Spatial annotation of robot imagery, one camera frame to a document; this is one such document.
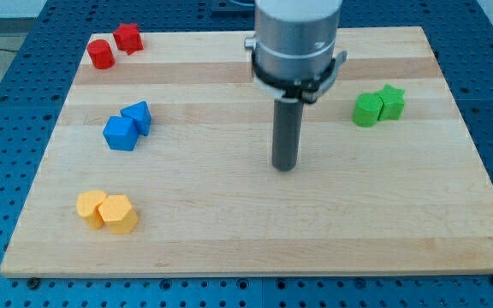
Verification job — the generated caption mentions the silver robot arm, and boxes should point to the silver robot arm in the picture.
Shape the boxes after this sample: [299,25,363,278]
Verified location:
[252,0,342,81]

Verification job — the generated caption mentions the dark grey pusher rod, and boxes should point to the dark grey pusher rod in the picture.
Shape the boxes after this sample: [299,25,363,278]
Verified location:
[271,99,303,171]

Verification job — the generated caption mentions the wooden board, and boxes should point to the wooden board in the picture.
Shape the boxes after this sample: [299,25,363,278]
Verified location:
[0,27,493,278]

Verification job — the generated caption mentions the blue triangle block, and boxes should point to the blue triangle block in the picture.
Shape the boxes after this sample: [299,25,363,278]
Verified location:
[120,101,152,136]

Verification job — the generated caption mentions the blue cube block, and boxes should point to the blue cube block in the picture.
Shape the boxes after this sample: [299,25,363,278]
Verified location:
[103,116,139,151]

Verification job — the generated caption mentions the green cylinder block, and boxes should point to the green cylinder block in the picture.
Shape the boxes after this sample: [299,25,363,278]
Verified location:
[352,93,383,127]

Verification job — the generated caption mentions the yellow hexagon block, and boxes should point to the yellow hexagon block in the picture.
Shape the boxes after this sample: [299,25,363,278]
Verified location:
[98,194,139,234]

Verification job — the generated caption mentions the green star block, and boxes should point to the green star block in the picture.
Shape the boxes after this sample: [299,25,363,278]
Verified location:
[375,84,406,121]

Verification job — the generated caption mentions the red star block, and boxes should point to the red star block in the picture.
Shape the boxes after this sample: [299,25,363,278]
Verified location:
[113,23,144,55]

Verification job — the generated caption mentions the yellow heart block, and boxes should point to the yellow heart block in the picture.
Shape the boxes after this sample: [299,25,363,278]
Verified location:
[76,190,107,230]

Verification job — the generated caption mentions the red cylinder block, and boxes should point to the red cylinder block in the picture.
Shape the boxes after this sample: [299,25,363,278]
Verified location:
[86,39,115,69]

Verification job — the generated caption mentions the black clamp ring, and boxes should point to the black clamp ring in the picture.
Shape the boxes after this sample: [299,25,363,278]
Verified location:
[251,50,348,105]

